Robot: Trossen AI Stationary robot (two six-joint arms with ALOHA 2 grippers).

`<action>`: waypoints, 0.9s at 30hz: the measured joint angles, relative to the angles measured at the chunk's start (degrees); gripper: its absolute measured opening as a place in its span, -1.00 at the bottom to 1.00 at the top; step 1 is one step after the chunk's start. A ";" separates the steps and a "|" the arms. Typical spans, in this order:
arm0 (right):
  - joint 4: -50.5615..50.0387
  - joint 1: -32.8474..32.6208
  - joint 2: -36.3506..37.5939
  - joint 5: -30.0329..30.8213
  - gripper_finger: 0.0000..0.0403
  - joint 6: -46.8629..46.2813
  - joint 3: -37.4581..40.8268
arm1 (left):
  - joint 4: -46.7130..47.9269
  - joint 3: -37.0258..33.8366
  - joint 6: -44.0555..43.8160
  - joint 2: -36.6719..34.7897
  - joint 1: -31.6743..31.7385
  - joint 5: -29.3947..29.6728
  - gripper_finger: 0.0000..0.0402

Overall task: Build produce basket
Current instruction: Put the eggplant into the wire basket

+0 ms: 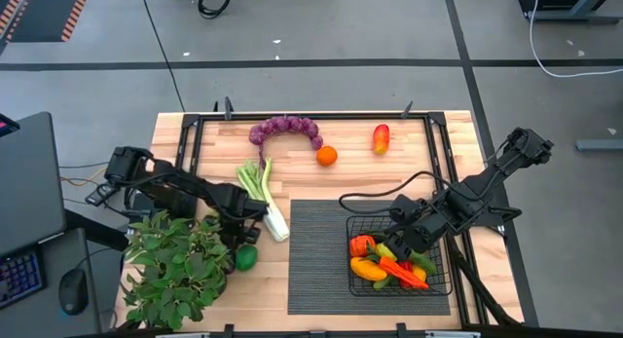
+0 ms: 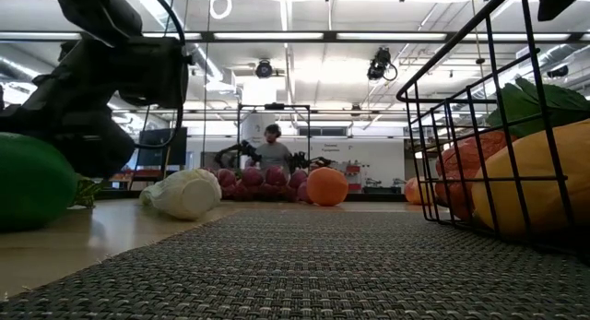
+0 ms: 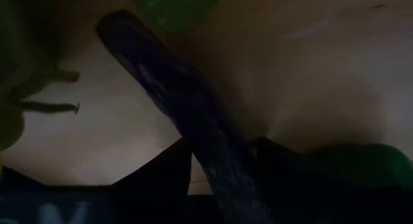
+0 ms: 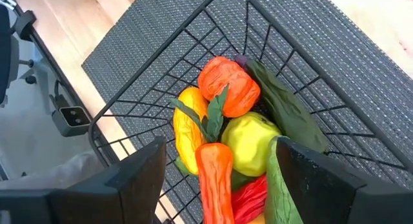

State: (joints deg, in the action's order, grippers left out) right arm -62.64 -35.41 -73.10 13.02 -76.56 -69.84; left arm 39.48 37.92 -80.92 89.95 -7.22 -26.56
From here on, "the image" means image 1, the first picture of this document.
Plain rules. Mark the orange carrot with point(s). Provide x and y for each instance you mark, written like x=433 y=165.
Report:
x=401 y=274

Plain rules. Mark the dark grey desk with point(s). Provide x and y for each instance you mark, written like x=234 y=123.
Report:
x=53 y=250

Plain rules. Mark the orange striped floor mat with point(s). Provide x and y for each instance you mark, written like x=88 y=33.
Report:
x=39 y=11

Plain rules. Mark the device with red lights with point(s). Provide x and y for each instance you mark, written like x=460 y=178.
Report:
x=7 y=126

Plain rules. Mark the white green bok choy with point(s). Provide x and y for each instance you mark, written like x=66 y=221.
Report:
x=277 y=226

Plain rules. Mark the black computer mouse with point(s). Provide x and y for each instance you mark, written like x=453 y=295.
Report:
x=73 y=291

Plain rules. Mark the black backlit keyboard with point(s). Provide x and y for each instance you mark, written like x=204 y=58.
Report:
x=19 y=277

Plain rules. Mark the small orange pumpkin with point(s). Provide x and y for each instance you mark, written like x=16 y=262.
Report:
x=362 y=245

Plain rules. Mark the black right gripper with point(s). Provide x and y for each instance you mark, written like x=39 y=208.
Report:
x=401 y=245

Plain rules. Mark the green lime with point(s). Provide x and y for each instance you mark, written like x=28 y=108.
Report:
x=246 y=258

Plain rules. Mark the black metal rig frame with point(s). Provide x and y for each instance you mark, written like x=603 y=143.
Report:
x=340 y=116

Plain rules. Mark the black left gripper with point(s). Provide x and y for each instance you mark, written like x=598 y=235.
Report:
x=238 y=228

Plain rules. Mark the green leafy plant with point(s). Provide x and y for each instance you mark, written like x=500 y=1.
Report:
x=175 y=270

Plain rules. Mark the grey woven placemat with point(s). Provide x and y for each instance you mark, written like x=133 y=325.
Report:
x=316 y=270

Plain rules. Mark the black power adapter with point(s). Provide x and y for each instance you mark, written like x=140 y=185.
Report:
x=95 y=197

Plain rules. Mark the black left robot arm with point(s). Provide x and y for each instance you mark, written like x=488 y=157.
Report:
x=185 y=187

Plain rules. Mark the grey desk foot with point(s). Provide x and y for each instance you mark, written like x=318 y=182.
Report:
x=598 y=144

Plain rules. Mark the red orange mango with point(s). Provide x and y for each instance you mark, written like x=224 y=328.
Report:
x=381 y=139

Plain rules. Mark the round orange fruit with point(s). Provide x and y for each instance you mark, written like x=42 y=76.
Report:
x=326 y=156

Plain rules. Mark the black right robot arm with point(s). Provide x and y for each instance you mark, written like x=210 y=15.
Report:
x=477 y=197

